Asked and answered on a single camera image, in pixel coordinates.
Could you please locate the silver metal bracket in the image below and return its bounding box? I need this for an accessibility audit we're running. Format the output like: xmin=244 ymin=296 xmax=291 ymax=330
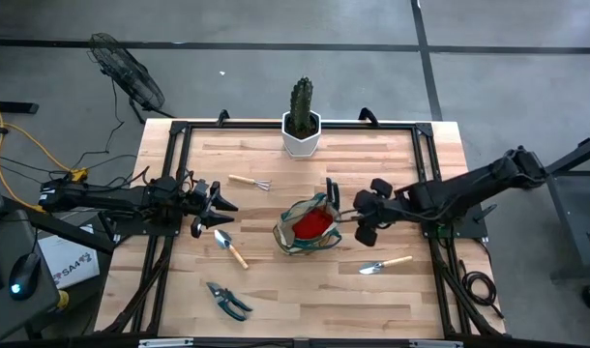
xmin=409 ymin=339 xmax=463 ymax=348
xmin=138 ymin=337 xmax=194 ymax=348

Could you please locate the black desk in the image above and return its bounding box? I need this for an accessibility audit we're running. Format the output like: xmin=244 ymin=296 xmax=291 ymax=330
xmin=0 ymin=161 xmax=117 ymax=345

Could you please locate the wide trowel wooden handle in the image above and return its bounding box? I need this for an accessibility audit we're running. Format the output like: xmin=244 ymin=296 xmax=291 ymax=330
xmin=213 ymin=228 xmax=251 ymax=271

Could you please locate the green cactus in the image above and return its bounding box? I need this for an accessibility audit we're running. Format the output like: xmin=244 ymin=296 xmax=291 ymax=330
xmin=288 ymin=75 xmax=314 ymax=139

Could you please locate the coiled black cable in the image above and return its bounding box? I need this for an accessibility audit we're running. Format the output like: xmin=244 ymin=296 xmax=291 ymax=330
xmin=457 ymin=258 xmax=505 ymax=320

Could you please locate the grey metal table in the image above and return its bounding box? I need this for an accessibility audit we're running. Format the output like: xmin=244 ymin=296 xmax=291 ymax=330
xmin=541 ymin=132 xmax=590 ymax=281

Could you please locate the white hexagonal plant pot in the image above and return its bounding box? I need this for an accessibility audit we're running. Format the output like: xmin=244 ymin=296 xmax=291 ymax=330
xmin=280 ymin=109 xmax=323 ymax=159

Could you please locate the black fan power cable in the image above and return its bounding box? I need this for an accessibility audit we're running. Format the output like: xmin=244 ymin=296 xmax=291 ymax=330
xmin=70 ymin=79 xmax=127 ymax=170

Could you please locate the black floor fan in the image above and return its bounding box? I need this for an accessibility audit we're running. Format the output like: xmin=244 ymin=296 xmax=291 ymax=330
xmin=87 ymin=32 xmax=175 ymax=125

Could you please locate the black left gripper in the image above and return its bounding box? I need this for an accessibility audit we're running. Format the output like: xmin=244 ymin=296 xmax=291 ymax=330
xmin=180 ymin=179 xmax=240 ymax=239

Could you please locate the hand rake wooden handle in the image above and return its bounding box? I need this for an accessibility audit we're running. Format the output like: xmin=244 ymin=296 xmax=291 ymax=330
xmin=227 ymin=173 xmax=273 ymax=192

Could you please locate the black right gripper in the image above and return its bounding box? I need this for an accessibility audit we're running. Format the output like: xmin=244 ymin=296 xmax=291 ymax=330
xmin=337 ymin=177 xmax=404 ymax=247

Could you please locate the beige green gardening bag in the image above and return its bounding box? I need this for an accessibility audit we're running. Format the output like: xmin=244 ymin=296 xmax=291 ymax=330
xmin=272 ymin=191 xmax=344 ymax=256

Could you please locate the black computer mouse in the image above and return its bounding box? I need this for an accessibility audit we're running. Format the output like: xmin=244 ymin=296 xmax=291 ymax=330
xmin=8 ymin=251 xmax=43 ymax=302

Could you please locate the narrow trowel wooden handle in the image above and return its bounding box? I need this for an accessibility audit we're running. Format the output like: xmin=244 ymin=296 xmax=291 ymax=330
xmin=358 ymin=255 xmax=415 ymax=276

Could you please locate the white cardboard box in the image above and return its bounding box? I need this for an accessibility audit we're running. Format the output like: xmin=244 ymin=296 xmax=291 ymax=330
xmin=37 ymin=224 xmax=102 ymax=290

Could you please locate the yellow cable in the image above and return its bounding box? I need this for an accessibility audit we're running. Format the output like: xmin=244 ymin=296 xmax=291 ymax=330
xmin=0 ymin=94 xmax=89 ymax=214

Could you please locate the red gardening glove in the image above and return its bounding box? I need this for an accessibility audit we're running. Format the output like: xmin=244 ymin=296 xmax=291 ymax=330
xmin=292 ymin=207 xmax=335 ymax=241

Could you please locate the black aluminium table frame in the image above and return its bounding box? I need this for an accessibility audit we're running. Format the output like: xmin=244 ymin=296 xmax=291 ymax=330
xmin=101 ymin=119 xmax=507 ymax=339

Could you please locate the black flat floor bar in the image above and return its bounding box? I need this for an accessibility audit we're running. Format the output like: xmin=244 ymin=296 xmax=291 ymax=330
xmin=0 ymin=100 xmax=40 ymax=116

